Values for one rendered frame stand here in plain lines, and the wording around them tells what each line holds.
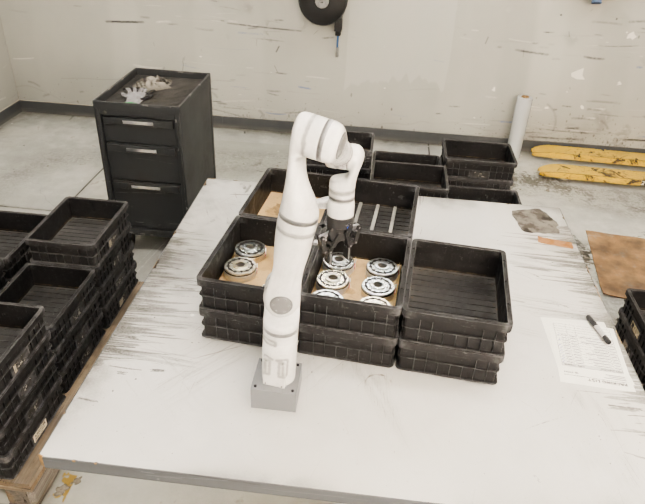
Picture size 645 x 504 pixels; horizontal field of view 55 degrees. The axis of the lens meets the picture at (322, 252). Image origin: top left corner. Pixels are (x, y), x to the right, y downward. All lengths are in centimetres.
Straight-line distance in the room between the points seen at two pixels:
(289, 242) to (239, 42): 391
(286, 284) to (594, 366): 104
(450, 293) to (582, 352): 45
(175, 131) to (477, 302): 191
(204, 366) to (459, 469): 77
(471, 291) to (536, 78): 342
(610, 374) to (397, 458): 75
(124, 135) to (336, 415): 214
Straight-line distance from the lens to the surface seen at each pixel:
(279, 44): 515
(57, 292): 284
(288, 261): 143
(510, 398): 187
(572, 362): 206
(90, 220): 311
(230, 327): 190
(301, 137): 129
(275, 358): 163
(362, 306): 173
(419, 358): 183
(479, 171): 360
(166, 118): 327
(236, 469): 161
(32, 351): 238
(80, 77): 577
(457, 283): 204
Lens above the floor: 196
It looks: 32 degrees down
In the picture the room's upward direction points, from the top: 3 degrees clockwise
